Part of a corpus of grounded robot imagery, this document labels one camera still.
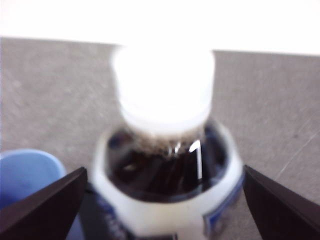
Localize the dark oolong tea bottle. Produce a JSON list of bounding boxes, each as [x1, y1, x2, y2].
[[91, 44, 245, 240]]

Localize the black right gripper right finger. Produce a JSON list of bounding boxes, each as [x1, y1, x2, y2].
[[242, 164, 320, 240]]

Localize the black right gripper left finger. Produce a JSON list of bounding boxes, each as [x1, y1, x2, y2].
[[0, 166, 89, 240]]

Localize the blue ribbed plastic cup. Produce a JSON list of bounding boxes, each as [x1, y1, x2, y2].
[[0, 148, 67, 210]]

